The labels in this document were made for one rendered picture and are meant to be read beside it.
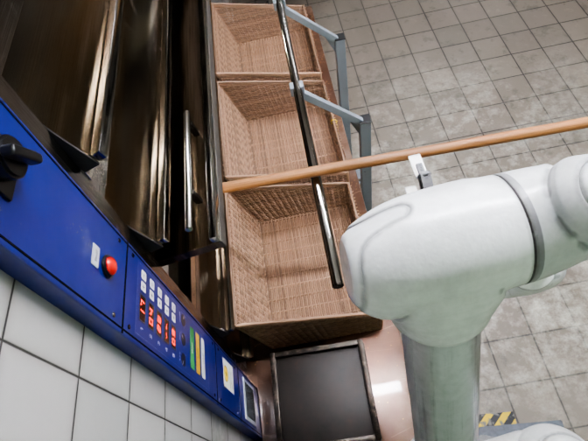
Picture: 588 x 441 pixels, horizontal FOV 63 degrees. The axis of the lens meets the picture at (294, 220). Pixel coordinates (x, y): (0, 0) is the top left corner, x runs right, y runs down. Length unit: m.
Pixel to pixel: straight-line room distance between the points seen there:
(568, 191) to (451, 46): 3.09
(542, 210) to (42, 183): 0.56
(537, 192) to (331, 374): 1.03
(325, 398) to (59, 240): 1.00
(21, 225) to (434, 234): 0.43
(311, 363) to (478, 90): 2.28
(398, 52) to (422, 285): 3.09
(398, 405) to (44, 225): 1.31
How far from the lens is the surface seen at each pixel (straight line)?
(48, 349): 0.65
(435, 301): 0.53
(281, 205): 1.90
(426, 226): 0.51
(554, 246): 0.56
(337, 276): 1.17
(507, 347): 2.41
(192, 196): 1.03
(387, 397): 1.68
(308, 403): 1.46
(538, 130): 1.45
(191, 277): 1.24
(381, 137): 2.98
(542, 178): 0.57
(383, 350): 1.72
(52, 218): 0.64
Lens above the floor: 2.23
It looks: 57 degrees down
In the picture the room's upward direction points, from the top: 15 degrees counter-clockwise
